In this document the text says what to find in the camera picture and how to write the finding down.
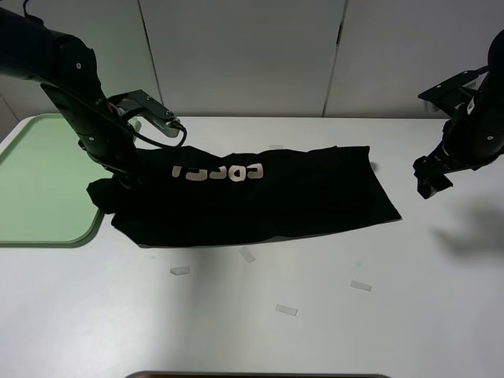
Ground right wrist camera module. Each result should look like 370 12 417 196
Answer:
418 66 488 117

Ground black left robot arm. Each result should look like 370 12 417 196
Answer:
1 9 141 187

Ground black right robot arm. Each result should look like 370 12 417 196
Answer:
413 32 503 199

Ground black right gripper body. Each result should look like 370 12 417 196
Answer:
413 150 453 199

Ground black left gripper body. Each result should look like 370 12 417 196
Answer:
106 157 143 189

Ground black short sleeve t-shirt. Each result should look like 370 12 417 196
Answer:
87 146 400 247

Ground green plastic tray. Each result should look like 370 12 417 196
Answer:
1 114 112 246

